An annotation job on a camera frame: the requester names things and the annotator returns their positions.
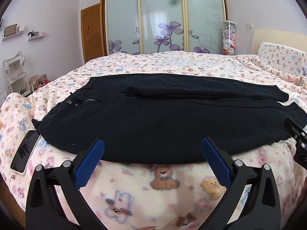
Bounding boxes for white wall shelf left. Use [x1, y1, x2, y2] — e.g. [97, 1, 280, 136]
[2, 24, 24, 41]

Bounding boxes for sliding glass wardrobe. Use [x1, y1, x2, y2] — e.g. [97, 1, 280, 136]
[100, 0, 229, 55]

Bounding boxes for wall power socket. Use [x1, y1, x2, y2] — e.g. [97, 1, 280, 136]
[246, 23, 253, 29]

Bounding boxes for plush toy tube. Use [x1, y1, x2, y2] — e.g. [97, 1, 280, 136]
[222, 21, 236, 56]

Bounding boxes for white wall shelf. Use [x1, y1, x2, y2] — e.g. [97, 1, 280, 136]
[2, 24, 24, 41]
[27, 31, 46, 41]

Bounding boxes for white rack cart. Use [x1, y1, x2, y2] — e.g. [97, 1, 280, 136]
[2, 51, 31, 97]

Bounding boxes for black pants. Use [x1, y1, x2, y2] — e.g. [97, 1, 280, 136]
[33, 74, 306, 165]

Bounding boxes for teddy bear print blanket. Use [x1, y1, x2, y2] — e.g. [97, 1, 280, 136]
[1, 51, 306, 229]

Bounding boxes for cream headboard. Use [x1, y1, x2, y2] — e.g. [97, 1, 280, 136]
[250, 29, 307, 55]

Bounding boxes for wooden door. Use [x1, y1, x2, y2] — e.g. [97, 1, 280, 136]
[81, 3, 103, 63]

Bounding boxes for bear print pillow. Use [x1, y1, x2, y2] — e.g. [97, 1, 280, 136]
[257, 42, 306, 76]

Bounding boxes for white wall shelf right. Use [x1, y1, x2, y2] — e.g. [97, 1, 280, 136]
[27, 31, 46, 41]

